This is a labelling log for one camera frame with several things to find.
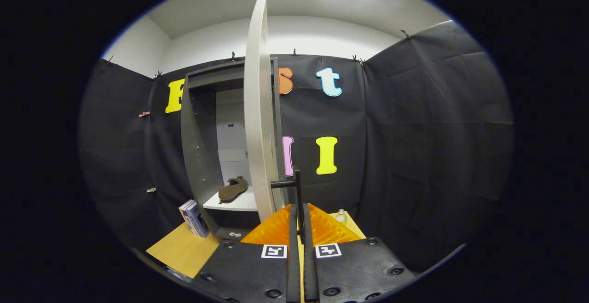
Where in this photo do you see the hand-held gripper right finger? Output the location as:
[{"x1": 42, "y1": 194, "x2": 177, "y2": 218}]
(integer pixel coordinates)
[{"x1": 301, "y1": 203, "x2": 417, "y2": 303}]

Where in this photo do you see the white spine book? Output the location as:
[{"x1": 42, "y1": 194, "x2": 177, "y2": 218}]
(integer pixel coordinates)
[{"x1": 179, "y1": 199, "x2": 198, "y2": 237}]

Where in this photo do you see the black door handle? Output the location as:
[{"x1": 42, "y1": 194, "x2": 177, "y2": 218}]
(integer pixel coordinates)
[{"x1": 270, "y1": 169, "x2": 305, "y2": 244}]

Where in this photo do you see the brown fuzzy shoe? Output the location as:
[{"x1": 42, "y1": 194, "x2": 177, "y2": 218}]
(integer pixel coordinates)
[{"x1": 218, "y1": 176, "x2": 249, "y2": 204}]

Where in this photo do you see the black backdrop cloth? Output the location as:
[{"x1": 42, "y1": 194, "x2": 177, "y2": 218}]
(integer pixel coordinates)
[{"x1": 78, "y1": 20, "x2": 514, "y2": 271}]

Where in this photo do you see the blue book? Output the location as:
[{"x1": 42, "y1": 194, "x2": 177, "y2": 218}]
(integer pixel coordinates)
[{"x1": 186, "y1": 202, "x2": 210, "y2": 238}]

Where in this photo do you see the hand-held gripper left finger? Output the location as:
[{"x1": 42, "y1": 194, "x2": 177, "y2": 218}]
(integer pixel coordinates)
[{"x1": 189, "y1": 204, "x2": 302, "y2": 303}]

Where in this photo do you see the white cabinet shelf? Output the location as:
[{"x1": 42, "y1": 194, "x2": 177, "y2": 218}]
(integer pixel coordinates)
[{"x1": 202, "y1": 186, "x2": 259, "y2": 212}]

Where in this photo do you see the blue white object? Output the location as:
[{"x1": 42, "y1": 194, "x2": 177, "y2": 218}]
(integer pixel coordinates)
[{"x1": 166, "y1": 268, "x2": 191, "y2": 283}]

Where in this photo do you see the white shoe cabinet door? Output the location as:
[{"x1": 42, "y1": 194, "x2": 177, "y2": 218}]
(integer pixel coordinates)
[{"x1": 243, "y1": 0, "x2": 282, "y2": 223}]

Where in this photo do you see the grey shoe cabinet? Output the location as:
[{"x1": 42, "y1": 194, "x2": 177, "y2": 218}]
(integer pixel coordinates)
[{"x1": 180, "y1": 57, "x2": 295, "y2": 240}]

